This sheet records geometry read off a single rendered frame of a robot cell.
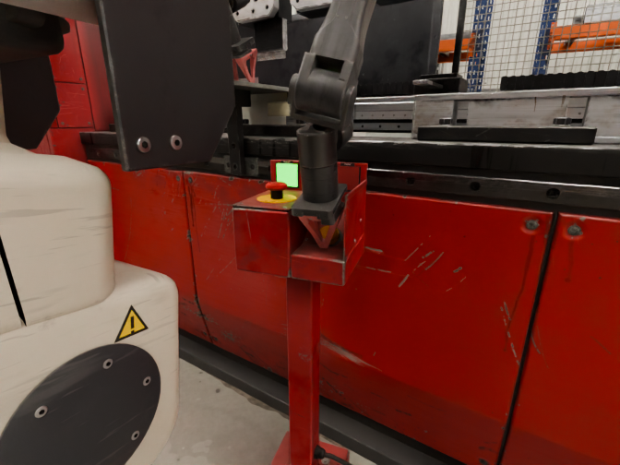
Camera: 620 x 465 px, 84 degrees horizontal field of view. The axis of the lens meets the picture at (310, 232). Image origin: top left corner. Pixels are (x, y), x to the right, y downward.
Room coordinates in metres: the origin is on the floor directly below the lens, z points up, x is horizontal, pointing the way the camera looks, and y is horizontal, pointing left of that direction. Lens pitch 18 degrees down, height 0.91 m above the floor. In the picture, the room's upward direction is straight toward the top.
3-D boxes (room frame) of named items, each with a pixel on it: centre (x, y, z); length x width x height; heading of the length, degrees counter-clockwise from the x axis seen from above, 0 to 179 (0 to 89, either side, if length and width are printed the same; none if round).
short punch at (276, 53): (1.08, 0.11, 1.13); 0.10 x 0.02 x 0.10; 57
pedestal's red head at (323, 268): (0.61, 0.01, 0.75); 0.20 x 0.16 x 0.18; 70
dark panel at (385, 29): (1.64, 0.03, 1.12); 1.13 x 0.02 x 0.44; 57
